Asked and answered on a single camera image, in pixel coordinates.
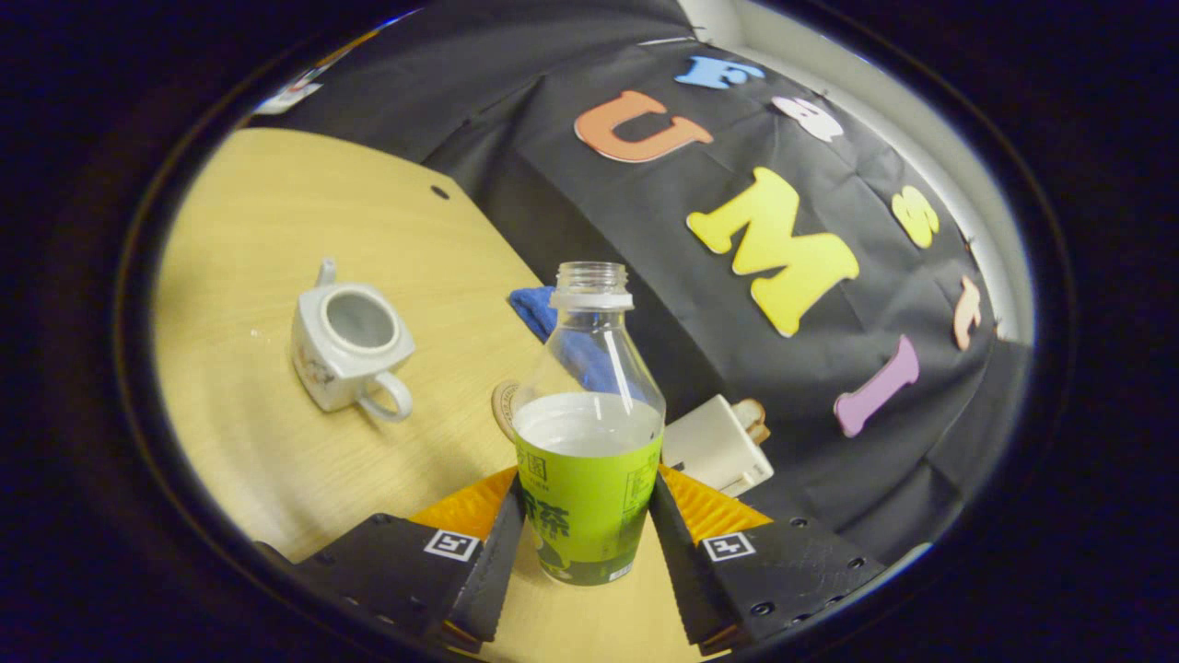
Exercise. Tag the blue towel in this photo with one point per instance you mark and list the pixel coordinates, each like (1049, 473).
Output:
(532, 311)

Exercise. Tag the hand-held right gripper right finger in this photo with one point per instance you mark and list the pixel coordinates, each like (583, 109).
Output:
(677, 571)

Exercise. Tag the toasted bread slice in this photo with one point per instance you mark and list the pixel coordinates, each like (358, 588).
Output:
(751, 416)

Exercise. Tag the clear green label water bottle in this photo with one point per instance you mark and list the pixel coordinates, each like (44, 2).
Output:
(589, 516)

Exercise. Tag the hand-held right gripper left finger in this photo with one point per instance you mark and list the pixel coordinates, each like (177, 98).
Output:
(493, 580)

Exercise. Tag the white toaster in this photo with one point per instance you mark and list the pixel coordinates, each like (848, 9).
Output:
(714, 447)

